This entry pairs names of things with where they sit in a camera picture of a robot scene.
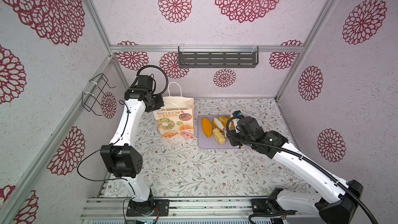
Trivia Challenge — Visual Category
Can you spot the pale yellow fake bread stick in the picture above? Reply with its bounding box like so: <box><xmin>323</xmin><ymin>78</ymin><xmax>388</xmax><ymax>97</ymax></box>
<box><xmin>212</xmin><ymin>128</ymin><xmax>226</xmax><ymax>145</ymax></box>

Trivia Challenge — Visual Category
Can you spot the printed paper bakery bag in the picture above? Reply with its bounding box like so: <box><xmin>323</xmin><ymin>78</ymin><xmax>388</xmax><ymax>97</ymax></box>
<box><xmin>153</xmin><ymin>94</ymin><xmax>195</xmax><ymax>140</ymax></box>

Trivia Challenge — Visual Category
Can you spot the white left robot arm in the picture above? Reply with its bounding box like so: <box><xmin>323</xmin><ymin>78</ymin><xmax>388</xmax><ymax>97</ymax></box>
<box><xmin>99</xmin><ymin>75</ymin><xmax>163</xmax><ymax>216</ymax></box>

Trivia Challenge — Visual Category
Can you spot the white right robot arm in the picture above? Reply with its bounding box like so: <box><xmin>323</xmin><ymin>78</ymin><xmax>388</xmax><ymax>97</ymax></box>
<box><xmin>210</xmin><ymin>111</ymin><xmax>363</xmax><ymax>224</ymax></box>

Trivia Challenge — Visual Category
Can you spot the large orange twisted bread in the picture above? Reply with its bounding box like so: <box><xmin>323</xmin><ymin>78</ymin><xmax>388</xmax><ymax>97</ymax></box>
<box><xmin>212</xmin><ymin>116</ymin><xmax>235</xmax><ymax>131</ymax></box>

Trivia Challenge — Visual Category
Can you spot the orange oval fake bread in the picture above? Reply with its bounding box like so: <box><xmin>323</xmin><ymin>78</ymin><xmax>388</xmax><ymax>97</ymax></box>
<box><xmin>202</xmin><ymin>117</ymin><xmax>212</xmax><ymax>138</ymax></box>

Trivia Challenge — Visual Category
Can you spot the lavender cutting board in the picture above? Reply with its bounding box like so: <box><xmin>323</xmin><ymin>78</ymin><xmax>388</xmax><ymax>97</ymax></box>
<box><xmin>196</xmin><ymin>115</ymin><xmax>239</xmax><ymax>150</ymax></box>

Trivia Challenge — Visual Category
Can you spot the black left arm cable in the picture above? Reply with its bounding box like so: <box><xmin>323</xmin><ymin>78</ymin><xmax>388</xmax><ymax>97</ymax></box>
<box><xmin>77</xmin><ymin>65</ymin><xmax>169</xmax><ymax>224</ymax></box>

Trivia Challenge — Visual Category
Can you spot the black wire wall basket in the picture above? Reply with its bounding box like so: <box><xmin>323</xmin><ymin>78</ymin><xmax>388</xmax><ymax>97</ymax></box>
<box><xmin>81</xmin><ymin>73</ymin><xmax>116</xmax><ymax>116</ymax></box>

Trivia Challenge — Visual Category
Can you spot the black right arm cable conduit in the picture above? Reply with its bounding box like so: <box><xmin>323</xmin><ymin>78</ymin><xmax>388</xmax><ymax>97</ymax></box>
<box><xmin>226</xmin><ymin>116</ymin><xmax>379</xmax><ymax>224</ymax></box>

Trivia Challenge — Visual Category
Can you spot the grey wall shelf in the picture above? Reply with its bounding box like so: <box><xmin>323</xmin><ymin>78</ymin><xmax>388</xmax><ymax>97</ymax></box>
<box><xmin>177</xmin><ymin>47</ymin><xmax>259</xmax><ymax>68</ymax></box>

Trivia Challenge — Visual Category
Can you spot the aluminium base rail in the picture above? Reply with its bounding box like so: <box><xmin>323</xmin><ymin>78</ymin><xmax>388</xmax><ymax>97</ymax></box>
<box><xmin>78</xmin><ymin>197</ymin><xmax>323</xmax><ymax>224</ymax></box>

